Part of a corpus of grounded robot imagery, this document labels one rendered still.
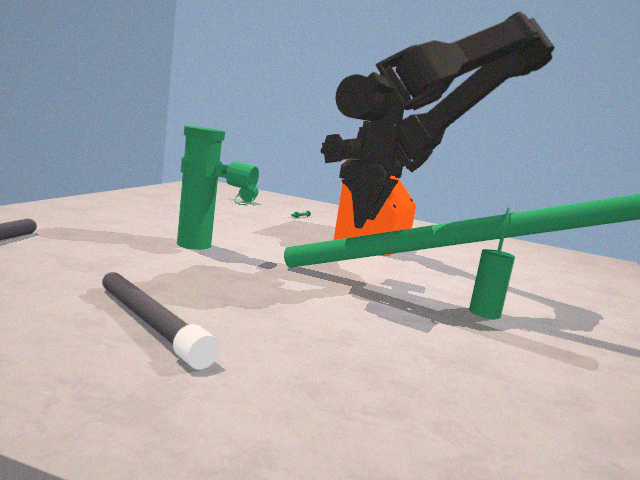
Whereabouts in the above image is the green post with cap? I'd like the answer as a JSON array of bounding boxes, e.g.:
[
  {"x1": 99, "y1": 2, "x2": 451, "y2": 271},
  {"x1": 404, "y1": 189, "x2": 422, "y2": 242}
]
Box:
[{"x1": 177, "y1": 126, "x2": 225, "y2": 250}]

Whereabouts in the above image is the green horizontal pipe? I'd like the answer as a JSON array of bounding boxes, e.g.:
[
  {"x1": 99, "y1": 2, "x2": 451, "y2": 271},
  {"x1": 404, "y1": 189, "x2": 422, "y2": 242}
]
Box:
[{"x1": 284, "y1": 193, "x2": 640, "y2": 268}]

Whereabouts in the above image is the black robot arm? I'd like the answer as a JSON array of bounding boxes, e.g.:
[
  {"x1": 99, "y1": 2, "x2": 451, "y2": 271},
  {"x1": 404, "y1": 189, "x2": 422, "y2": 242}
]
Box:
[{"x1": 320, "y1": 12, "x2": 554, "y2": 172}]

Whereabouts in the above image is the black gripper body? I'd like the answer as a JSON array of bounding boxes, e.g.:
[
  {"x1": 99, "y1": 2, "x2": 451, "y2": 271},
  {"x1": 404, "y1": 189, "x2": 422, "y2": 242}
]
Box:
[{"x1": 339, "y1": 121, "x2": 403, "y2": 187}]

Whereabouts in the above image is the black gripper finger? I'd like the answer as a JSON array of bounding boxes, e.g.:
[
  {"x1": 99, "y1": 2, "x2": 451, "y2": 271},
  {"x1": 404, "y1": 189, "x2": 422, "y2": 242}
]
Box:
[
  {"x1": 342, "y1": 179, "x2": 385, "y2": 229},
  {"x1": 368, "y1": 178, "x2": 399, "y2": 220}
]

